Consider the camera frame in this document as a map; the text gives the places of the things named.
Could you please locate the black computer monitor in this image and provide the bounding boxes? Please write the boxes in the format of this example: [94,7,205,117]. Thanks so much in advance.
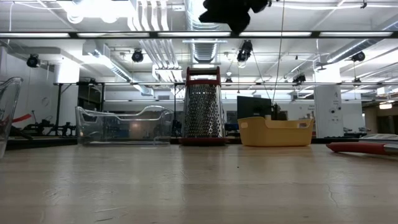
[236,95,273,121]

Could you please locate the red steel box grater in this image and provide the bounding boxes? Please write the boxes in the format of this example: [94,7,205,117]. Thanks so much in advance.
[179,66,229,147]

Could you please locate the yellow plastic bin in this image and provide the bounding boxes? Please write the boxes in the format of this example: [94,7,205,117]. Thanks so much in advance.
[237,116,316,148]

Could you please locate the white pillar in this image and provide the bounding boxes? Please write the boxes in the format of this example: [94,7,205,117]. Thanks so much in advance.
[313,84,343,138]

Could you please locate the clear plastic bin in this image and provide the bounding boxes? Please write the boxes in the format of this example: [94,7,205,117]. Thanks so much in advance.
[74,105,174,147]
[0,77,24,160]

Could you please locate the red silicone spoon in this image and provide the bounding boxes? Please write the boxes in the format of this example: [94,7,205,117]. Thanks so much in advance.
[325,141,398,157]

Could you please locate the clear plastic sheet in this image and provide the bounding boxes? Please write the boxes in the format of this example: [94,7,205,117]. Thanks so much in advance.
[359,133,398,145]

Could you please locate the black background equipment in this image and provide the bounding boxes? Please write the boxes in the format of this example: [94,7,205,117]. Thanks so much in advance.
[21,110,76,138]

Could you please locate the red background equipment part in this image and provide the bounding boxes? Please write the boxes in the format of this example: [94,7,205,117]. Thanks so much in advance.
[11,113,33,124]

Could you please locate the thin hanging cable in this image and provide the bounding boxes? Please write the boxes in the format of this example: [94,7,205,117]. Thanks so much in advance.
[271,0,285,105]

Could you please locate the black background workstation frame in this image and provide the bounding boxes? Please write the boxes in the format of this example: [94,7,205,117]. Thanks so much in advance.
[53,81,187,138]

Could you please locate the black table frame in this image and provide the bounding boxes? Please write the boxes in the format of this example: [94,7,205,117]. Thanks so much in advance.
[6,136,362,151]

